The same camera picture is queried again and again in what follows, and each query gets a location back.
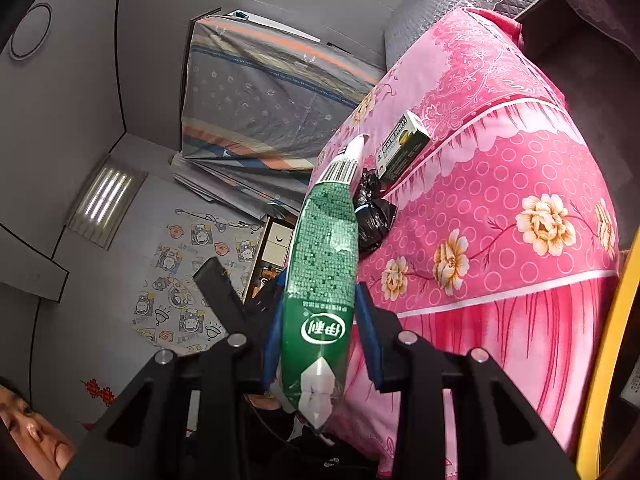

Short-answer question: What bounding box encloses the dark green small box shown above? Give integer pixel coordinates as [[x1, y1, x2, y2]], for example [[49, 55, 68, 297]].
[[375, 110, 432, 182]]

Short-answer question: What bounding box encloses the large green white milk carton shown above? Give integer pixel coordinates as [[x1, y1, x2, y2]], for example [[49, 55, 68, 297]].
[[272, 134, 373, 433]]

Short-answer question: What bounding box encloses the black bin with yellow rim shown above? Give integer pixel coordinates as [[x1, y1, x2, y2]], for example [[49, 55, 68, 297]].
[[575, 225, 640, 480]]

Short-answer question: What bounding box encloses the round ceiling lamp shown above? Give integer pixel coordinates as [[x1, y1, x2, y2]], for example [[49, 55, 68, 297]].
[[9, 2, 53, 61]]

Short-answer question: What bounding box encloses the striped cloth covered wardrobe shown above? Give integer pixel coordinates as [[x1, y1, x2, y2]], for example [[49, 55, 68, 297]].
[[170, 7, 386, 221]]

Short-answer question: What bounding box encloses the cartoon wall poster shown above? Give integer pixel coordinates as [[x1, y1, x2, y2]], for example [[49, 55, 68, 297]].
[[132, 207, 266, 356]]

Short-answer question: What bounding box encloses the red wall decoration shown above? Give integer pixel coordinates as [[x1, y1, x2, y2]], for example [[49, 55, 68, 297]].
[[82, 379, 116, 406]]

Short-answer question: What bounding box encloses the person's head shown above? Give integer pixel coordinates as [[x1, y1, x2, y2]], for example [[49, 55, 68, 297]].
[[0, 382, 76, 480]]

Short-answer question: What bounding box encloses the person's black clothing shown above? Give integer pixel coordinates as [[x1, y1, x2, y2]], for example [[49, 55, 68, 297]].
[[245, 392, 396, 480]]

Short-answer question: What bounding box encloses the pink floral tablecloth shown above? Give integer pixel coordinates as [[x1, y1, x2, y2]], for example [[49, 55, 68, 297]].
[[310, 7, 626, 480]]

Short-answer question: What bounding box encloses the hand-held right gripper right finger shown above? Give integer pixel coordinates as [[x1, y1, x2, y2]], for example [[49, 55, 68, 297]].
[[354, 282, 581, 480]]

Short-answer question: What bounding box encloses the small window with blind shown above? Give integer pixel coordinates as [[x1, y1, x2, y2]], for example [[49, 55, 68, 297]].
[[65, 155, 148, 251]]

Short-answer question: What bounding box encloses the grey quilted sofa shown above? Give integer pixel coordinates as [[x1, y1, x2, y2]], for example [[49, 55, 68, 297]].
[[385, 0, 640, 68]]

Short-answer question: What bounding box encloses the white low cabinet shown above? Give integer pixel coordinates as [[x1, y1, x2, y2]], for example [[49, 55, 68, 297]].
[[242, 212, 301, 306]]

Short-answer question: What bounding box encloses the black plastic bag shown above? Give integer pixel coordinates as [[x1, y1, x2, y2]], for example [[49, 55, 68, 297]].
[[351, 167, 398, 256]]

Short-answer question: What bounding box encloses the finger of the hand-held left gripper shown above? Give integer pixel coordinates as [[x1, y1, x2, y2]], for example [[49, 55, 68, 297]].
[[192, 257, 251, 333]]

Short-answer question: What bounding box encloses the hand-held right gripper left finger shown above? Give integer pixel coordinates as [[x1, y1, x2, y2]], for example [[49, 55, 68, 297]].
[[60, 270, 288, 480]]

